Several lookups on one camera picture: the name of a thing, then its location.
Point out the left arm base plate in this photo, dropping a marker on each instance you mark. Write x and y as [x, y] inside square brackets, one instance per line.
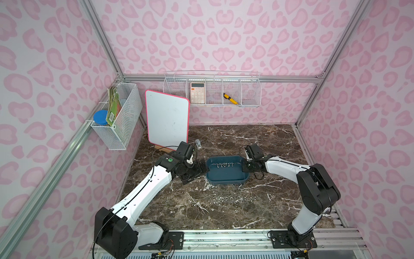
[167, 240]

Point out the pink framed whiteboard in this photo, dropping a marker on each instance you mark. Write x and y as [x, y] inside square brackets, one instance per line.
[167, 119]

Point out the pile of silver wing nuts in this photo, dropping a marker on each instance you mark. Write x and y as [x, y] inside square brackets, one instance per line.
[226, 165]

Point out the teal plastic storage box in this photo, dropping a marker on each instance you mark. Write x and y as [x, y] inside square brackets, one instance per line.
[226, 176]

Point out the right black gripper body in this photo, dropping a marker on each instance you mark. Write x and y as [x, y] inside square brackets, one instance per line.
[249, 165]

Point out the white pink calculator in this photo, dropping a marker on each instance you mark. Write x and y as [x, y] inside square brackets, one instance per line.
[197, 93]

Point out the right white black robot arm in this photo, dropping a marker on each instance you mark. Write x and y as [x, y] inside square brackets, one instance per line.
[317, 189]

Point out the row of table wing nuts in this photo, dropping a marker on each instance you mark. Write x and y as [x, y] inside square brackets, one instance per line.
[233, 199]

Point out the white wire wall shelf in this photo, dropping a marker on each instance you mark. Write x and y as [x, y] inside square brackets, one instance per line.
[246, 89]

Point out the green paper cards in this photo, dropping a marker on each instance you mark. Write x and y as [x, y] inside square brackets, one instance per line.
[114, 105]

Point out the white mesh wall basket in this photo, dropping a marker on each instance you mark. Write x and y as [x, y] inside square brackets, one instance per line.
[117, 136]

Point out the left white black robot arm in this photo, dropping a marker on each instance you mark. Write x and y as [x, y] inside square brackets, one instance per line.
[115, 229]

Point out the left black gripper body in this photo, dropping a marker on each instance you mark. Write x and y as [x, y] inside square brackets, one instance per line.
[197, 167]

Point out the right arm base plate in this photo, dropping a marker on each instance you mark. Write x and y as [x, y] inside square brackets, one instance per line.
[290, 239]

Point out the blue round lid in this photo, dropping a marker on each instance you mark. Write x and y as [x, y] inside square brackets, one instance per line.
[100, 118]

